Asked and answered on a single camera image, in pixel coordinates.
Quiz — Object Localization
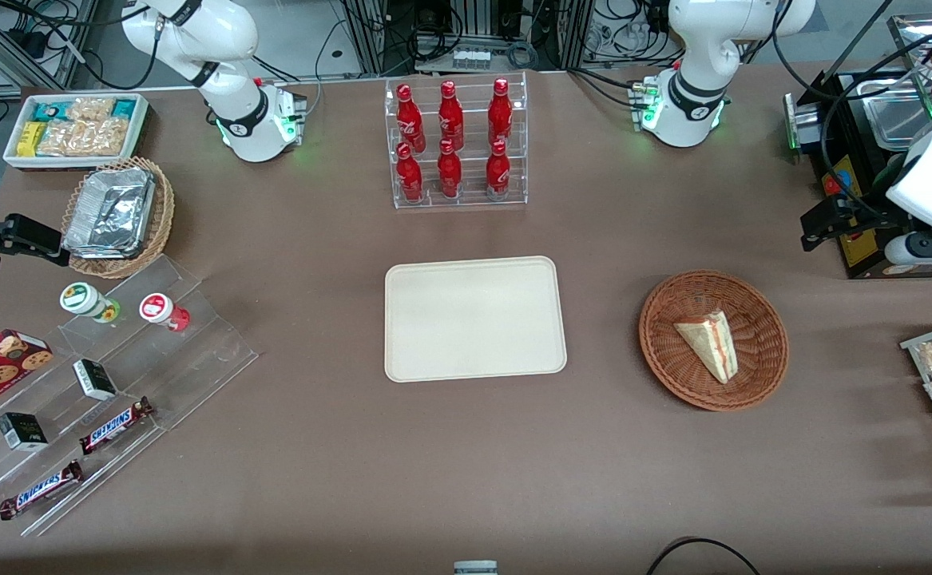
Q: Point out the clear acrylic bottle rack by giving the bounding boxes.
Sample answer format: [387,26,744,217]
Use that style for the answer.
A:
[384,72,529,210]

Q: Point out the red cola bottle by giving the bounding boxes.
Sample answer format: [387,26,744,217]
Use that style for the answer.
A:
[486,140,511,200]
[396,142,424,202]
[438,80,465,151]
[488,77,514,149]
[396,84,426,153]
[437,139,463,199]

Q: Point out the clear acrylic stepped shelf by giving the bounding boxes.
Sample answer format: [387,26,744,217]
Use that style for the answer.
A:
[0,254,260,537]

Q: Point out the aluminium foil tray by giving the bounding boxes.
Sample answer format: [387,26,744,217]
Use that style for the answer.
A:
[62,167,156,259]

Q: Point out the round brown wicker basket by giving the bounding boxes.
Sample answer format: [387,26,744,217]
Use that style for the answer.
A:
[639,270,790,412]

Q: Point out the small black carton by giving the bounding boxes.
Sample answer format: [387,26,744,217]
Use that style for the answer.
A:
[73,359,118,402]
[0,412,50,453]

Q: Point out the metal frame with cables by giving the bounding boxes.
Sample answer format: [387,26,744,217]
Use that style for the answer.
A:
[0,0,103,93]

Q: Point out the red lid yogurt cup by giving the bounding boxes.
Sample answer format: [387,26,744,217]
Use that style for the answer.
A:
[139,293,191,333]

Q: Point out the white rectangular snack bin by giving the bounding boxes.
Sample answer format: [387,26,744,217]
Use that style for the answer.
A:
[4,93,150,170]

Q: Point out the grey metal box green light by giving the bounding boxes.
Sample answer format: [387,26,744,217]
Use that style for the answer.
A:
[783,93,824,161]

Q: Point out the steel food pan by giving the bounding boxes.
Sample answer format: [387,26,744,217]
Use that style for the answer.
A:
[863,94,932,153]

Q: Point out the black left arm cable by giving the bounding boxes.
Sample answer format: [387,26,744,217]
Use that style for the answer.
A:
[769,0,932,232]

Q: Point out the triangle sandwich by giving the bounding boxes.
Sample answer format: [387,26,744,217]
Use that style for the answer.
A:
[673,310,740,385]

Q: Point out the green lid yogurt cup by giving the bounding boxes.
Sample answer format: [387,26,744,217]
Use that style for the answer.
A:
[60,282,121,324]

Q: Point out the beige plastic tray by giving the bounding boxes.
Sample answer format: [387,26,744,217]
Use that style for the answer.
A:
[384,256,568,383]

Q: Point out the aluminium frame rack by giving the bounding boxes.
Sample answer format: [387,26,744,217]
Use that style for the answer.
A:
[338,0,594,77]

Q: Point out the oval light wicker basket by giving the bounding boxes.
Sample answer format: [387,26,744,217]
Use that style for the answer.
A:
[61,157,176,280]

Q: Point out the snickers chocolate bar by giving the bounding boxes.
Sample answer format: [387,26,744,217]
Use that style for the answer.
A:
[0,460,84,521]
[80,397,155,456]

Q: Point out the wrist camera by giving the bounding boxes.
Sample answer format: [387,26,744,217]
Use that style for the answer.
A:
[0,212,69,273]
[801,196,899,253]

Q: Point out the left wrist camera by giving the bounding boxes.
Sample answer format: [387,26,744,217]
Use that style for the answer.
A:
[801,196,899,253]

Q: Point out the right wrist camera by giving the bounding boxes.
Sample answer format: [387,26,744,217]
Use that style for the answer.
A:
[0,212,69,273]

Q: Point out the black looped table cable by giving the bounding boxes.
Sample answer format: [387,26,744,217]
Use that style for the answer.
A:
[645,537,762,575]

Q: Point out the clear rice cracker bag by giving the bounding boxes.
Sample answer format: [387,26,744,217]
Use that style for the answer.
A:
[66,97,116,122]
[82,117,130,157]
[38,120,88,157]

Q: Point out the black food warmer appliance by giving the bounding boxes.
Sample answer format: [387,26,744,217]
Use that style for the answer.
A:
[783,12,932,280]

